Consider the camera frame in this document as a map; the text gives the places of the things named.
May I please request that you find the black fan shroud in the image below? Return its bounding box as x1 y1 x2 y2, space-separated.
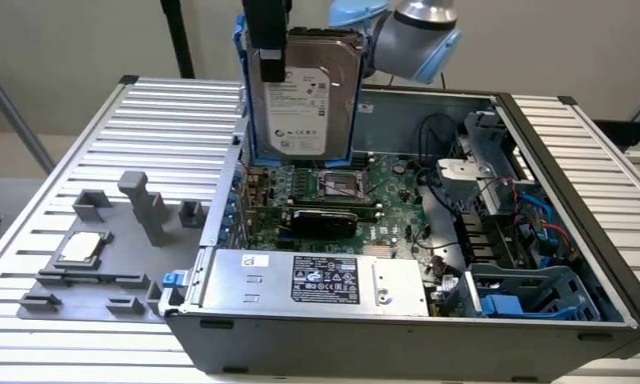
452 211 516 269

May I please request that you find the red wire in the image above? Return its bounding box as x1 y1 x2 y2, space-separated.
543 222 576 257

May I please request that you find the silver power supply unit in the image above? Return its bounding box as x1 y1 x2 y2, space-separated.
200 248 434 318

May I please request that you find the black bracket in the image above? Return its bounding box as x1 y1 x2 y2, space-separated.
591 118 640 148

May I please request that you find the metal drive cage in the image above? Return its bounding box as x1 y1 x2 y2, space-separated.
436 110 538 217

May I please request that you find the grey parts rack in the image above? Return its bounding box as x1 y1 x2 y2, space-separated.
15 170 215 322

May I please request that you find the CPU socket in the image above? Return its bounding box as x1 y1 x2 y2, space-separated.
308 168 377 201

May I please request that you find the hard disk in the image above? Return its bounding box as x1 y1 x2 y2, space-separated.
232 14 373 169

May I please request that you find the green motherboard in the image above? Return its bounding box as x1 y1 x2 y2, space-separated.
233 154 460 261

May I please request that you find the blue wire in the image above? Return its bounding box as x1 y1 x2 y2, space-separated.
516 191 572 269

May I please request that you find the grey metal frame leg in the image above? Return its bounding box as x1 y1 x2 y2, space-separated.
0 51 55 174

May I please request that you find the black wire loop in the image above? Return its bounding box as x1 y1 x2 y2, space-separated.
419 114 460 161

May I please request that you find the silver CPU chip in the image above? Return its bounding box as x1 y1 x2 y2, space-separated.
57 230 113 263

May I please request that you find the grey disk bay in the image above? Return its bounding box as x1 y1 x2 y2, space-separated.
462 262 604 321

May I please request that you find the black graphics card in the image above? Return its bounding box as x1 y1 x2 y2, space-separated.
287 207 360 241

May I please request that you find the black stand pole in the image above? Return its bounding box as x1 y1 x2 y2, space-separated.
159 0 196 79

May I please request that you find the open black PC case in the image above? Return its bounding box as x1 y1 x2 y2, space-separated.
157 78 640 375

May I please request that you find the blue disk carrier handle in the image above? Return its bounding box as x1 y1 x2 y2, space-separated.
483 294 526 318

